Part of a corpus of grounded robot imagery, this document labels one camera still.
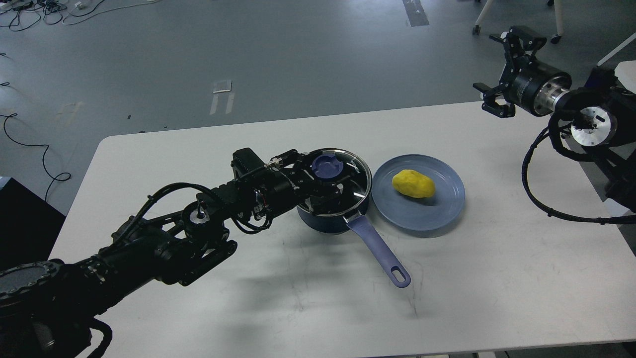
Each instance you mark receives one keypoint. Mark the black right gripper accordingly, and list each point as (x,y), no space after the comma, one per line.
(531,85)

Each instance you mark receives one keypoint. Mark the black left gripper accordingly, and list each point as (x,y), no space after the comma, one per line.
(284,189)

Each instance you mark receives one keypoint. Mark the glass lid purple knob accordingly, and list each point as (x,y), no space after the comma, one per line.
(338,166)

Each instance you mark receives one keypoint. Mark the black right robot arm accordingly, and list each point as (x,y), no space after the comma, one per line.
(584,124)

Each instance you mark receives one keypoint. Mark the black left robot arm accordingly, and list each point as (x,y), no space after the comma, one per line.
(49,308)

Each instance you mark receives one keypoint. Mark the yellow potato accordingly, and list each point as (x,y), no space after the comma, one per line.
(413,184)

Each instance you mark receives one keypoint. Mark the blue plate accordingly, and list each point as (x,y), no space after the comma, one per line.
(422,215)

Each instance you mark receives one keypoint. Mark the white table leg with caster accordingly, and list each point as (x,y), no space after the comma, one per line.
(625,71)

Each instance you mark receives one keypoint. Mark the black box at left edge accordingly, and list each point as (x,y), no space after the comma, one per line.
(29,226)

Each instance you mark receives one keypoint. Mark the dark blue saucepan purple handle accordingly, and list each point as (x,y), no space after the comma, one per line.
(360,224)

